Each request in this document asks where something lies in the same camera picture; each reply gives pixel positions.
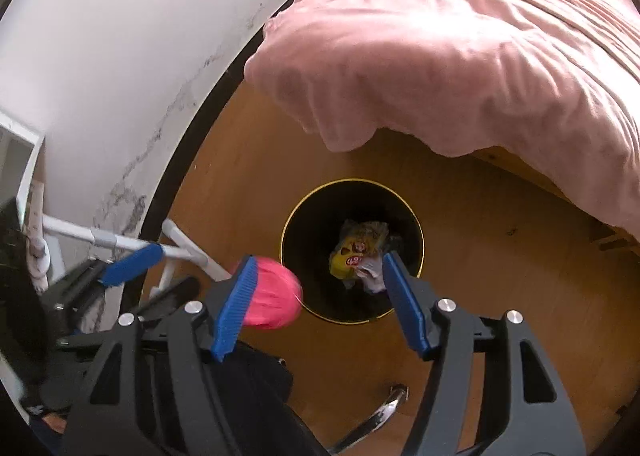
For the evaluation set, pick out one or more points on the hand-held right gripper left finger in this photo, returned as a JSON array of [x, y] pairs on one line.
[[239, 308]]

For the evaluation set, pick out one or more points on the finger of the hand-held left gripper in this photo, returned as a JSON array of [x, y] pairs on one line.
[[132, 263], [170, 292]]

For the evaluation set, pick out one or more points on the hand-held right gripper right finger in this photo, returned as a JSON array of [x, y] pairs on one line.
[[407, 306]]

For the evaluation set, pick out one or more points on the pink bag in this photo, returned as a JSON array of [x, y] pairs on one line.
[[275, 296]]

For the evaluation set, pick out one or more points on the yellow snack packet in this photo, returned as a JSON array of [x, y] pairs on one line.
[[347, 256]]

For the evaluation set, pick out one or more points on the black bin with gold rim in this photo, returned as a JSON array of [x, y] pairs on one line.
[[310, 226]]

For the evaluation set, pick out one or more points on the dark cloth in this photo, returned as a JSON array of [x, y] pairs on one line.
[[265, 386]]

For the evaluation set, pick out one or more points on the chrome chair leg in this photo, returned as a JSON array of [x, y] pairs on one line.
[[385, 408]]

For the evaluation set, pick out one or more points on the pink blanket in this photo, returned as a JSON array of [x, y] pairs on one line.
[[450, 35]]

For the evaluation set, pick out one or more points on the wooden bed frame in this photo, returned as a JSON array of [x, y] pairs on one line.
[[550, 175]]

